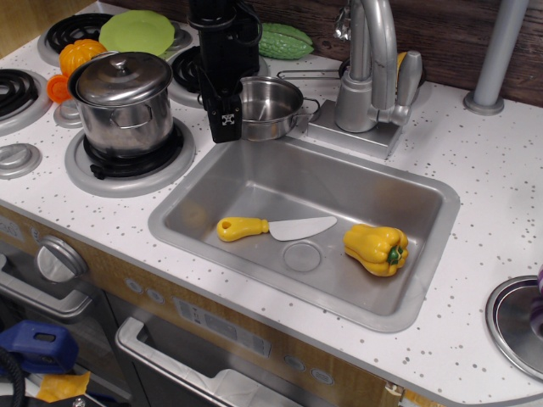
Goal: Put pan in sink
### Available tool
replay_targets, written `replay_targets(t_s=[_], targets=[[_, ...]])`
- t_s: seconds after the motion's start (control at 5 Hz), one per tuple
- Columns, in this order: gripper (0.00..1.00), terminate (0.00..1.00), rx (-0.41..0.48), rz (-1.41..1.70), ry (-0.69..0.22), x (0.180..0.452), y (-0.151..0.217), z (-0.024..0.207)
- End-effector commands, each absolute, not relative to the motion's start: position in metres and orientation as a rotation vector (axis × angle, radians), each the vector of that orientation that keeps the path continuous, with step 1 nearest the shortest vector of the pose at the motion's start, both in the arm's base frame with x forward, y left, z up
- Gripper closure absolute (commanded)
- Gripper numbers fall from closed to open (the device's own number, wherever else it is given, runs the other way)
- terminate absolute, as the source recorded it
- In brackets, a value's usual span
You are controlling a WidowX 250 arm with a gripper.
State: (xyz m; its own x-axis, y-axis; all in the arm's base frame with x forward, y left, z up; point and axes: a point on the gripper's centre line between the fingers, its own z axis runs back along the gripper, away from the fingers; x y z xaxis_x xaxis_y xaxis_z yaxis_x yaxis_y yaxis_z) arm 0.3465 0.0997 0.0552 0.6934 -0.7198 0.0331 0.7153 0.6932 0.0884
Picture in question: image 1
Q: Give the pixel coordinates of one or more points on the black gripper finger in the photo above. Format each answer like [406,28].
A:
[225,117]

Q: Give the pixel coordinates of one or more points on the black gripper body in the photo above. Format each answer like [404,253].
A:
[227,56]

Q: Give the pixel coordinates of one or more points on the small steel pan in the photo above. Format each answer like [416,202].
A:
[272,107]

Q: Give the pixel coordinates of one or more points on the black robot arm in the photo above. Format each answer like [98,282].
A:
[218,15]

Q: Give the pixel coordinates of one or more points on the grey sink basin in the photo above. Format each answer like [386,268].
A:
[278,211]

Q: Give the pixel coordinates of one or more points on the back right stove burner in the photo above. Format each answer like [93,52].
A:
[185,86]

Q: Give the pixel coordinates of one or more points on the stove burner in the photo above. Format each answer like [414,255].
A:
[97,174]
[23,99]
[67,31]
[185,86]

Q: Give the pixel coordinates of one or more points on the green toy bitter gourd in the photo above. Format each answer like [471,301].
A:
[279,41]

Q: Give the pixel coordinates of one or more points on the green plastic plate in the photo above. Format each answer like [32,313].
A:
[137,31]

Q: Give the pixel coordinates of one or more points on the steel pot with lid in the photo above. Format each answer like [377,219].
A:
[123,102]

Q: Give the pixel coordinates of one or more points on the front right stove burner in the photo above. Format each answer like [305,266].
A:
[97,174]

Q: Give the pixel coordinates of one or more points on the silver toy faucet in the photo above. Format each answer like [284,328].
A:
[377,89]

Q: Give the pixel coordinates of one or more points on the orange toy pumpkin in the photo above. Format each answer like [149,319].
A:
[71,57]

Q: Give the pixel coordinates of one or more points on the back left stove burner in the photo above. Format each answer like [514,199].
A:
[67,31]

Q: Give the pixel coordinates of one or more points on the grey stove knob middle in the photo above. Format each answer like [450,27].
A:
[66,115]

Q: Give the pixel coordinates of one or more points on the grey stove knob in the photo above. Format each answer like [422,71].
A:
[18,160]
[66,115]

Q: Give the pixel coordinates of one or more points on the front left stove burner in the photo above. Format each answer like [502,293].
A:
[23,99]

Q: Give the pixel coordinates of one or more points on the yellow toy bell pepper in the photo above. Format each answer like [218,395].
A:
[381,250]

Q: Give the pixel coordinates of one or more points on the grey stove knob front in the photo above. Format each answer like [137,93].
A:
[18,160]

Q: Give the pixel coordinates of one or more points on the silver oven knob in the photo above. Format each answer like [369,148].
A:
[58,262]

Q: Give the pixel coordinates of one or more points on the grey vertical pole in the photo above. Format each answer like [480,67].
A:
[485,99]

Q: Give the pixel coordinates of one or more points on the blue clamp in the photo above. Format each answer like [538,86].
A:
[41,347]

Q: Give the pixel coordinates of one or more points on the purple toy vegetable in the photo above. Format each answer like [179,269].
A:
[536,308]

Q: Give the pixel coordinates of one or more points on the yellow handled toy knife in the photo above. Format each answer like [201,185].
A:
[231,229]

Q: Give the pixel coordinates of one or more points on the silver oven door handle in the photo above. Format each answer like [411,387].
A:
[74,305]

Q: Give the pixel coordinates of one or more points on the dishwasher door handle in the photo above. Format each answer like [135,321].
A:
[176,368]

